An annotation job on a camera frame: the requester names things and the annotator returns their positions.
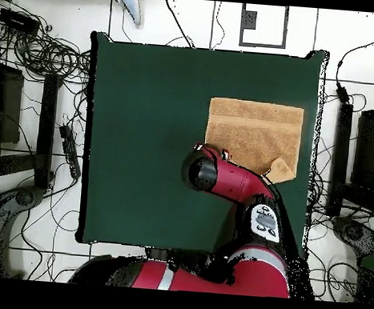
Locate tan terry towel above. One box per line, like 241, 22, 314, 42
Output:
201, 96, 305, 187

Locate dark flat panel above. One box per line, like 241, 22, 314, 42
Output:
0, 62, 27, 146
350, 104, 374, 192

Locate dark green table cloth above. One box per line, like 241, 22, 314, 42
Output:
74, 30, 330, 263

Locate black bar stand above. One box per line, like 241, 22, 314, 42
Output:
0, 69, 64, 191
325, 101, 355, 219

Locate black power strip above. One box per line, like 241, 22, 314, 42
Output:
55, 123, 86, 180

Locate pale blue curved object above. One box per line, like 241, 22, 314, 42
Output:
112, 0, 144, 30

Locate grey stand base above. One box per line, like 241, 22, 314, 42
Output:
328, 215, 374, 257
0, 183, 49, 280

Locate dark green object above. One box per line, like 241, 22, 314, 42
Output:
357, 251, 374, 273

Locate black box device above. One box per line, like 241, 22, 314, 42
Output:
0, 6, 42, 37

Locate thin black cable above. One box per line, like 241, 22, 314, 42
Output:
210, 1, 229, 51

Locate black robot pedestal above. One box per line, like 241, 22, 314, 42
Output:
145, 247, 180, 265

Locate long black cable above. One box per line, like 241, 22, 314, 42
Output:
160, 0, 199, 49

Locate grey rectangular floor frame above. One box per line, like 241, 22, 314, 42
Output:
238, 2, 290, 50

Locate black cable with adapter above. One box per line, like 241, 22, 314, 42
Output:
332, 26, 374, 106

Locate tangled black cables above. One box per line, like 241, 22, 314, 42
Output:
0, 0, 97, 86

